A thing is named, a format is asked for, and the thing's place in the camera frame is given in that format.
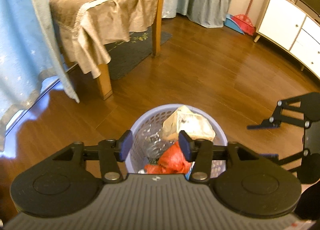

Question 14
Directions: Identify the light blue starry curtain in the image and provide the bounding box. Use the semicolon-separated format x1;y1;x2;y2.
1;0;79;151

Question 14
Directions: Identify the wooden chair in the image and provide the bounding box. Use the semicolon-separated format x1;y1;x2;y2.
49;0;169;99

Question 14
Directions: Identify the beige tissue pack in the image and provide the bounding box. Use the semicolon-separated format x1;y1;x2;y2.
161;106;216;141

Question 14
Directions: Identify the blue dustpan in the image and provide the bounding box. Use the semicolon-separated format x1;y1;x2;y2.
224;14;245;35

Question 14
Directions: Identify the lavender plastic mesh basket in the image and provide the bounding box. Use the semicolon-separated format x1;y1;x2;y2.
125;104;227;173

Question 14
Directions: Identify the orange plastic bag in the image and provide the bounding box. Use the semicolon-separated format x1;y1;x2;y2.
144;142;191;174

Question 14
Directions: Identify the red broom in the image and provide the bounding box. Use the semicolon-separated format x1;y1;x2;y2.
232;0;255;36

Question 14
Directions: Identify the dark floral floor mat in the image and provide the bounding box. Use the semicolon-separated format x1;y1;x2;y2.
103;26;173;81

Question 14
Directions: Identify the white wooden cabinet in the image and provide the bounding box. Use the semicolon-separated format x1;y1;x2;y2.
254;0;320;78

